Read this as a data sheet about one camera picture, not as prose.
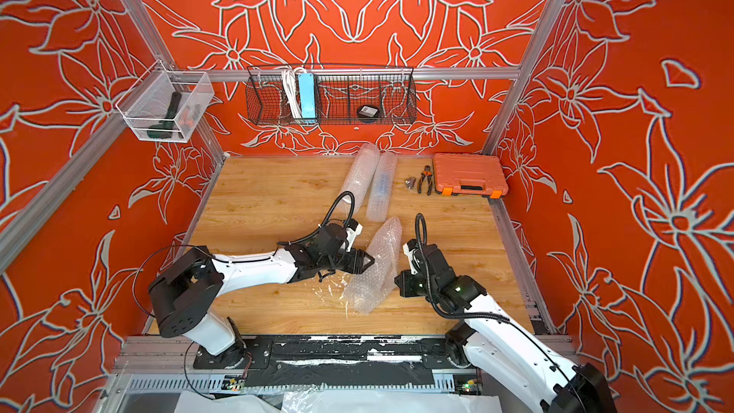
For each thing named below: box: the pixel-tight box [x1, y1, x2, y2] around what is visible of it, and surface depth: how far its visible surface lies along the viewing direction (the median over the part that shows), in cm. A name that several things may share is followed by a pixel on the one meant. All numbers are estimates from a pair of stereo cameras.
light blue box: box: [298, 72, 317, 124], surface depth 91 cm
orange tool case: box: [432, 152, 510, 199], surface depth 108 cm
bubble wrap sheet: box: [342, 217, 404, 315], surface depth 84 cm
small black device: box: [357, 105, 380, 118], surface depth 97 cm
